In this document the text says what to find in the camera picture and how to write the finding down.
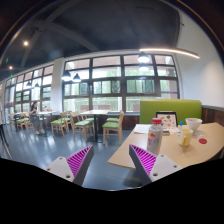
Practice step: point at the flat round red coaster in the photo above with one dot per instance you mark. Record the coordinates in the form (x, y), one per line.
(203, 141)

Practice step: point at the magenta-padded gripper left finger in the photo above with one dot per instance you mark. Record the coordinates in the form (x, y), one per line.
(78, 160)

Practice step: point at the red-capped clear drink bottle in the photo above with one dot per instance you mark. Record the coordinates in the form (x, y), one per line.
(154, 140)

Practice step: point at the pale yellow mug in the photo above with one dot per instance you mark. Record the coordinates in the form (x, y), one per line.
(185, 137)

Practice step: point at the curved linear ceiling light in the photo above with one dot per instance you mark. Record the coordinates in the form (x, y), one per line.
(166, 50)

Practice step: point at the black-framed sticker-covered tablet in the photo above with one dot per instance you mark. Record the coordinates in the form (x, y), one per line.
(168, 120)

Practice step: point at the white paper sheet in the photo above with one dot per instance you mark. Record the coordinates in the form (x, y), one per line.
(141, 128)

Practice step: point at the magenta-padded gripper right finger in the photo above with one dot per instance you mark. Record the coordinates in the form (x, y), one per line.
(145, 160)

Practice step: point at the small blue-capped white tube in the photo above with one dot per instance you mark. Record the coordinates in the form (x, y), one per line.
(180, 124)

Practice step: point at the black pendant lamps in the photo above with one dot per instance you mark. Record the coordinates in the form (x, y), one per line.
(143, 58)

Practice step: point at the person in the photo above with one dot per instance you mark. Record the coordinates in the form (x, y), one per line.
(34, 115)

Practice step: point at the white printed sticker sheet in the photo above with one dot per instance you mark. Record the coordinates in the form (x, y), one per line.
(173, 130)

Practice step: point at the green upholstered bench backrest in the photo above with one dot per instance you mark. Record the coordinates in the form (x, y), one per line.
(150, 110)

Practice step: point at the white bowl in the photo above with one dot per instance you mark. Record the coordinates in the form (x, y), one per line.
(193, 123)

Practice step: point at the wooden chairs with green seats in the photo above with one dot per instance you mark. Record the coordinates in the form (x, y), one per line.
(111, 125)

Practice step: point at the light wooden dining table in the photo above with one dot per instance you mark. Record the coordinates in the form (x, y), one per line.
(45, 113)
(95, 112)

